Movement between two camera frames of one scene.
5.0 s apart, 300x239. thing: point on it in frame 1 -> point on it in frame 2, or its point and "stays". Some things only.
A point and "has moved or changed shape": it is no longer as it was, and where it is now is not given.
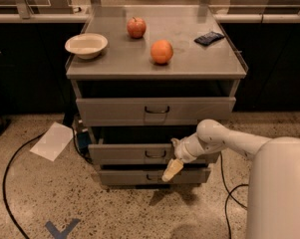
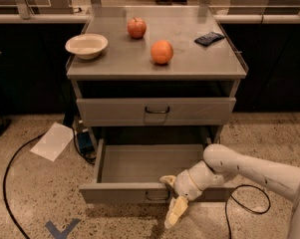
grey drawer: x=139 y=154 has moved or changed shape
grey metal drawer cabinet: x=146 y=76 stays
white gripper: x=181 y=152 -> x=185 y=185
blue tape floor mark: x=65 y=231 stays
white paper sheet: x=54 y=141 stays
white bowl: x=86 y=45 stays
